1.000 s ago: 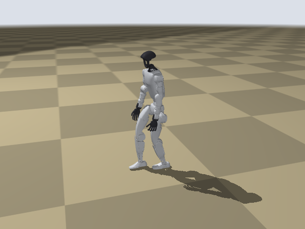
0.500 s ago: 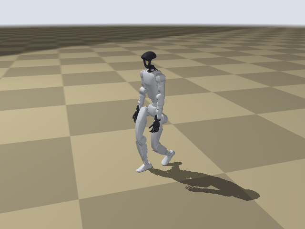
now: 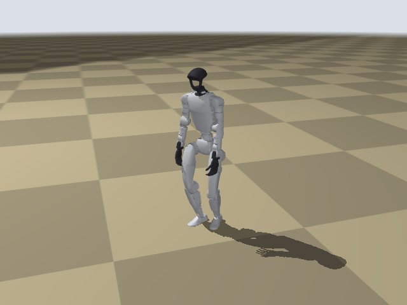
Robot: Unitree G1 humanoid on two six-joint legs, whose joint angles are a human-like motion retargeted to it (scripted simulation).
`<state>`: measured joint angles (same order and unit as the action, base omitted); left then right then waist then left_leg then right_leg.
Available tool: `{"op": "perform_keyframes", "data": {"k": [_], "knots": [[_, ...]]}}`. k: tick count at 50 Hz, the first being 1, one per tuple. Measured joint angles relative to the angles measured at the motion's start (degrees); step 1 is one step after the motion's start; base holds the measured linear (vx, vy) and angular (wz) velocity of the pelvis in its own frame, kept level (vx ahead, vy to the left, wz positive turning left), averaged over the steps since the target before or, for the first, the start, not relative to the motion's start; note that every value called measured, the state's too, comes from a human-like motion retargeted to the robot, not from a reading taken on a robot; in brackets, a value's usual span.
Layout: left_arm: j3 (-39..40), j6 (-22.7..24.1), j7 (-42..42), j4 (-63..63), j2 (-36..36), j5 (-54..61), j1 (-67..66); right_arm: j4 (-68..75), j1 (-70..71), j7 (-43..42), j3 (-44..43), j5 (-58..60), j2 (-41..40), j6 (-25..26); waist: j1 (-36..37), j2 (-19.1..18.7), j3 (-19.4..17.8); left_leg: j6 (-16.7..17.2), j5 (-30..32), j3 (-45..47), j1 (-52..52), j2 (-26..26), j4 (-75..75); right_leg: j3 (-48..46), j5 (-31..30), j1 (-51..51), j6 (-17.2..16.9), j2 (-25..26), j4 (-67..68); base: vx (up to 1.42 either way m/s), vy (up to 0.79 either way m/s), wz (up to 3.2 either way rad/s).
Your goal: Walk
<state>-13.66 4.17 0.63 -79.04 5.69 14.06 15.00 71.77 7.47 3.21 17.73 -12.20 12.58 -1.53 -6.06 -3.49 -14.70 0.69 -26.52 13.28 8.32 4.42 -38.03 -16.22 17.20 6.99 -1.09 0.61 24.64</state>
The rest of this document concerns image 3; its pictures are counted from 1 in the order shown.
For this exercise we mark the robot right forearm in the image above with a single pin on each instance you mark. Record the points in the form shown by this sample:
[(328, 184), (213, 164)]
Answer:
[(182, 134)]

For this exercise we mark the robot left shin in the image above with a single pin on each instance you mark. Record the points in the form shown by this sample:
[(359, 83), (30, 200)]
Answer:
[(215, 205)]

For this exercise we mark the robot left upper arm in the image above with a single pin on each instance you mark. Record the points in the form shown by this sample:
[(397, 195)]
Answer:
[(217, 103)]

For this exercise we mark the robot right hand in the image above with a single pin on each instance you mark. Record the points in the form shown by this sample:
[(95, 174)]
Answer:
[(178, 155)]

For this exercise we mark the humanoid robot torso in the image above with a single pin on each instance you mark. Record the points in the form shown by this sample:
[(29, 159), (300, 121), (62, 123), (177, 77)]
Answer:
[(202, 114)]

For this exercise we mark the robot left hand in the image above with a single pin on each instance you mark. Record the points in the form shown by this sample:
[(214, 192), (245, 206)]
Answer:
[(214, 164)]

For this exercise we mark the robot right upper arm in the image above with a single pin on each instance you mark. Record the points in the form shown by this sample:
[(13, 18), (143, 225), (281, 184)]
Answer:
[(185, 120)]

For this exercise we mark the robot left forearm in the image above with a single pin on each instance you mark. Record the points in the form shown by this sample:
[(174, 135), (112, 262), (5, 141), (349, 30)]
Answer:
[(218, 136)]

